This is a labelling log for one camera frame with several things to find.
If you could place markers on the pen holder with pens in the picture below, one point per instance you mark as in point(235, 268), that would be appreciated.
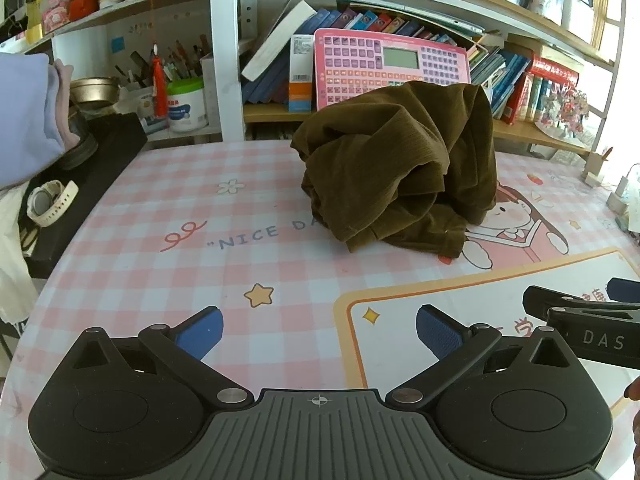
point(170, 62)

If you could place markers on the pink toy learning pad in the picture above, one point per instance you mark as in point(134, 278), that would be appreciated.
point(350, 60)

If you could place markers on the white wrist watch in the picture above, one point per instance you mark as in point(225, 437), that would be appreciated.
point(47, 202)

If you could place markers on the grey flat folder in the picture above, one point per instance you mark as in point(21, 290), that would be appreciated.
point(415, 10)

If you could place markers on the pink checkered desk mat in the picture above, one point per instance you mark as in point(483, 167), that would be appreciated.
point(150, 280)

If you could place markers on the metal bowl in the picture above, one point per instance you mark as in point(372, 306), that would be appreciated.
point(92, 91)

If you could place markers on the white cloth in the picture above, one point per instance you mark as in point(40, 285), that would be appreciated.
point(12, 270)

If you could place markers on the orange and white box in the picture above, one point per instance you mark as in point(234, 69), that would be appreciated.
point(300, 75)

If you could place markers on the row of blue books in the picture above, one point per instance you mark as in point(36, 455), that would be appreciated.
point(380, 21)

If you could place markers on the red flat book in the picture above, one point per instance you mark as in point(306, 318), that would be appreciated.
point(555, 70)

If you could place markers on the red tassel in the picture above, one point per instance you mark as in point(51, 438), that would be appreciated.
point(159, 80)

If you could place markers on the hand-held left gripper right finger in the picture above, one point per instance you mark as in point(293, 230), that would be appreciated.
point(440, 331)

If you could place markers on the white charger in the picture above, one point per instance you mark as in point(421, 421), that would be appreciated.
point(625, 195)

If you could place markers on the black box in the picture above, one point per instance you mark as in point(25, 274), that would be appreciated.
point(107, 150)

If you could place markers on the white jar green label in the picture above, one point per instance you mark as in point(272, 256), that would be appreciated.
point(187, 107)

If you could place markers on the person's right hand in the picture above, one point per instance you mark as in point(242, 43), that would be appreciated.
point(635, 395)

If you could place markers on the thin blue booklets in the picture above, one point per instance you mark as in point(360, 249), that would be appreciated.
point(492, 72)

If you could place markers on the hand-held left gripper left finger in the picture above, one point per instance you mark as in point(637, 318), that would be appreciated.
point(200, 332)

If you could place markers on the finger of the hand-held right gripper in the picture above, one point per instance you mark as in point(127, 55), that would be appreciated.
point(625, 290)
point(542, 296)

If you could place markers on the thick red dictionary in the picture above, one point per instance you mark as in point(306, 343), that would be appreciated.
point(515, 100)

